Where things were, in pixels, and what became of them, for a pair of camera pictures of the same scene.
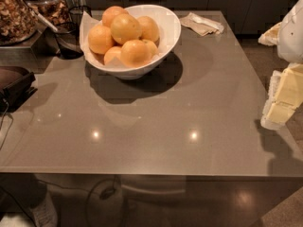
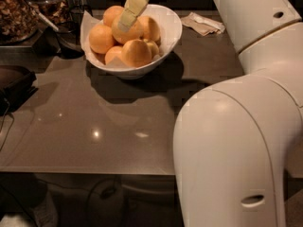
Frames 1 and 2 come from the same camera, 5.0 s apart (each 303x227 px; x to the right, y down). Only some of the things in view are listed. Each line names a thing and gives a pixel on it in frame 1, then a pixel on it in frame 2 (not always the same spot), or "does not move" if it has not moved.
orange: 110,14 does not move
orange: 124,28 does not move
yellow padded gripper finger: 285,96 -> 136,2
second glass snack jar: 51,3 does not move
